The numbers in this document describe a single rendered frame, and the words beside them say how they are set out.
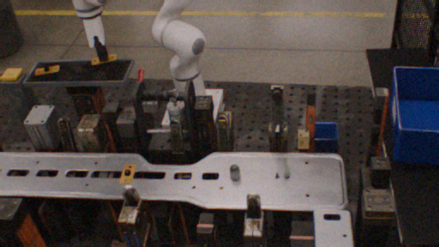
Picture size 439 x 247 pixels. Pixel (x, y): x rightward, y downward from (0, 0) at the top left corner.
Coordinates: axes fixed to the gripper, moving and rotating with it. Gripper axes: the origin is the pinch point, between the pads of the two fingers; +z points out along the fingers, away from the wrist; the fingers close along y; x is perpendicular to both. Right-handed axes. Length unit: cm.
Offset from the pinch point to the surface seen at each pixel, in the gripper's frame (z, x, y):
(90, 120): 16.1, -8.5, 13.7
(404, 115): 21, 91, 38
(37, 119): 13.0, -25.4, 11.4
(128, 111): 16.4, 4.2, 12.5
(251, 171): 24, 39, 45
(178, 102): 13.7, 21.5, 17.1
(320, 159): 24, 60, 46
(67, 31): 124, -57, -260
